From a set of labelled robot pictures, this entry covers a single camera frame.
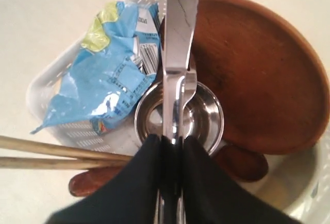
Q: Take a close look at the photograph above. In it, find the wooden chopstick lower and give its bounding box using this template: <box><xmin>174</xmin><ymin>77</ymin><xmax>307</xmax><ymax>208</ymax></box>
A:
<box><xmin>1</xmin><ymin>157</ymin><xmax>127</xmax><ymax>170</ymax></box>

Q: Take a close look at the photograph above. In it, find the silver table knife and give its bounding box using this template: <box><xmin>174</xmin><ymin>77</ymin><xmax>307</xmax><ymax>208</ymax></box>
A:
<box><xmin>153</xmin><ymin>0</ymin><xmax>201</xmax><ymax>224</ymax></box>

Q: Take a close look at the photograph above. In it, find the blue snack packet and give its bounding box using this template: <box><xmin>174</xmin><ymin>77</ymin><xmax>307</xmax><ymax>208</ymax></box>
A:
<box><xmin>40</xmin><ymin>1</ymin><xmax>160</xmax><ymax>135</ymax></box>

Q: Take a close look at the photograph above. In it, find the wooden chopstick upper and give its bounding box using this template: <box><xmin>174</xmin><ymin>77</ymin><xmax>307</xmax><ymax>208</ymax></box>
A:
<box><xmin>1</xmin><ymin>135</ymin><xmax>132</xmax><ymax>161</ymax></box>

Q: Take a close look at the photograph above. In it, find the stainless steel cup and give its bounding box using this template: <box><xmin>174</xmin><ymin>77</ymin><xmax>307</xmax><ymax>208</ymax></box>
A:
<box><xmin>134</xmin><ymin>81</ymin><xmax>224</xmax><ymax>156</ymax></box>

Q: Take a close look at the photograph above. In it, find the reddish brown wooden spoon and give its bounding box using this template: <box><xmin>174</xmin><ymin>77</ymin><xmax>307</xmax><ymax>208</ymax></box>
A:
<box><xmin>68</xmin><ymin>145</ymin><xmax>269</xmax><ymax>197</ymax></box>

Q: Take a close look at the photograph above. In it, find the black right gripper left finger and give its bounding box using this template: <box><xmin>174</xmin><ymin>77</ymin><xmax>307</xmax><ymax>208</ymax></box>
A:
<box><xmin>46</xmin><ymin>134</ymin><xmax>161</xmax><ymax>224</ymax></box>

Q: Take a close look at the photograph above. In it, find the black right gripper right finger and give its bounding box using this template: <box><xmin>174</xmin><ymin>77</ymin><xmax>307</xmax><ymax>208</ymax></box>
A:
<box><xmin>183</xmin><ymin>136</ymin><xmax>298</xmax><ymax>224</ymax></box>

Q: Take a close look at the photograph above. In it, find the brown round wooden plate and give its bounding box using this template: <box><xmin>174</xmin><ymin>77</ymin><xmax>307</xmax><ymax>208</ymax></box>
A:
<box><xmin>192</xmin><ymin>0</ymin><xmax>329</xmax><ymax>154</ymax></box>

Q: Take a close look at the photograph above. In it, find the wooden chopstick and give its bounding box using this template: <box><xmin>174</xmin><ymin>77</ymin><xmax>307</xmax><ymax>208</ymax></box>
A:
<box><xmin>1</xmin><ymin>135</ymin><xmax>132</xmax><ymax>161</ymax></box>
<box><xmin>1</xmin><ymin>157</ymin><xmax>127</xmax><ymax>170</ymax></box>

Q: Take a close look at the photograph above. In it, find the silver fork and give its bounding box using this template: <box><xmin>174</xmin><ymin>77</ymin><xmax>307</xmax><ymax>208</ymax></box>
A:
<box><xmin>177</xmin><ymin>59</ymin><xmax>197</xmax><ymax>224</ymax></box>

